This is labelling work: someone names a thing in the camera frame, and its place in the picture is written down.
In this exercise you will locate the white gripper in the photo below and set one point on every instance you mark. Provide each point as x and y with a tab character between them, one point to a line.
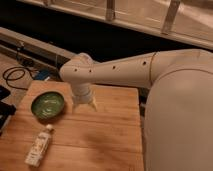
82	94

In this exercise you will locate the white plastic bottle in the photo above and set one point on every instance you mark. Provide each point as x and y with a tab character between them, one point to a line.
39	147

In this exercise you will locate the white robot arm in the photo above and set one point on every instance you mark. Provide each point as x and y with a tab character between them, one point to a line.
178	123

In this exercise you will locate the green ceramic bowl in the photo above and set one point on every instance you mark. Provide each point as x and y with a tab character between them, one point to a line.
48	105

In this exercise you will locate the blue object on floor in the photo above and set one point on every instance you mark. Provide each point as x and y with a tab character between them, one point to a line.
42	75

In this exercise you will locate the black device at left edge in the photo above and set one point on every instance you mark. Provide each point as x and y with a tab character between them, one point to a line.
6	110

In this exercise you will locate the metal window frame rail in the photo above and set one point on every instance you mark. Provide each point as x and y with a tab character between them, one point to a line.
186	21

